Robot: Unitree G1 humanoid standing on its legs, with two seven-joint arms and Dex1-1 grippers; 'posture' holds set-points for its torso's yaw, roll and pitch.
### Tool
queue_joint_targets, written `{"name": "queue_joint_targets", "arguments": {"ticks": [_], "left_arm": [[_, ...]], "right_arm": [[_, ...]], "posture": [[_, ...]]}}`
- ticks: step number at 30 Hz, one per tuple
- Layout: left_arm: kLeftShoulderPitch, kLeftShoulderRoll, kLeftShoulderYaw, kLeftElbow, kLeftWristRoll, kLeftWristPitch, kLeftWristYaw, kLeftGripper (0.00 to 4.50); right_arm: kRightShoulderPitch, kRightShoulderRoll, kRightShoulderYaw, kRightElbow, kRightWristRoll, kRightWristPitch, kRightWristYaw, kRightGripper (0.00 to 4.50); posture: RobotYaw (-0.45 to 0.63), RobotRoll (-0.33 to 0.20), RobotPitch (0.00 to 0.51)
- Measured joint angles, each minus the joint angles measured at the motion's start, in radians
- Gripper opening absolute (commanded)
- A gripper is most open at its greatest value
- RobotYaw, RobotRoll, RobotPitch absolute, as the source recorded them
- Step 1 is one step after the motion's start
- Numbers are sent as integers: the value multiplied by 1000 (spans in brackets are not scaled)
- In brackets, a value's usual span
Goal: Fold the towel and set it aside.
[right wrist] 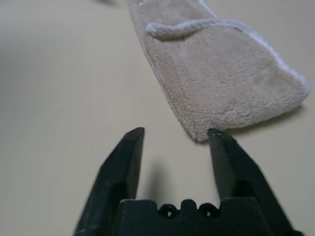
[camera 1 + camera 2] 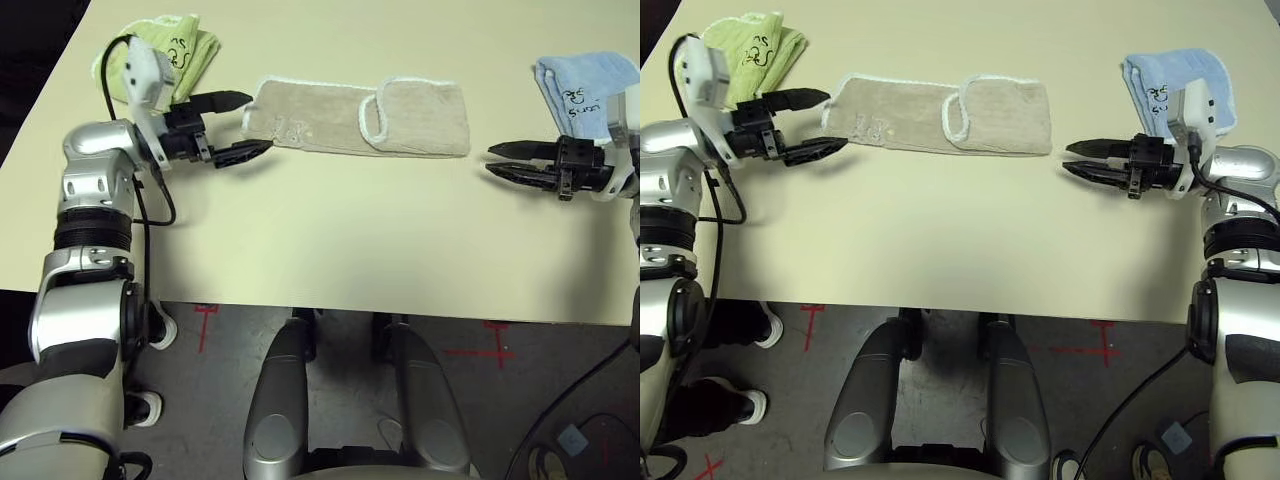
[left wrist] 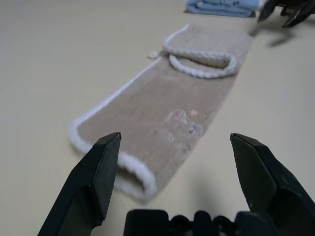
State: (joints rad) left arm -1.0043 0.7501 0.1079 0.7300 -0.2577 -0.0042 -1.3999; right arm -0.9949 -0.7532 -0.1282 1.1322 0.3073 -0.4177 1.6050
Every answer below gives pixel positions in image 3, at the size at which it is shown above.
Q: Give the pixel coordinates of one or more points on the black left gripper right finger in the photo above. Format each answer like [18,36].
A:
[278,191]

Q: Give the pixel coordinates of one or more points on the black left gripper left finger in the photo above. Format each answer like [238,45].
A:
[83,191]

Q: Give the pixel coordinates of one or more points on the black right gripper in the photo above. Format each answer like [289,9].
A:
[297,6]

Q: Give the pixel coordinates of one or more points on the beige towel with white trim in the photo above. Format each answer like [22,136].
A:
[160,103]

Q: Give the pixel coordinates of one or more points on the folded blue towel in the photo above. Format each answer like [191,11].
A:
[216,9]

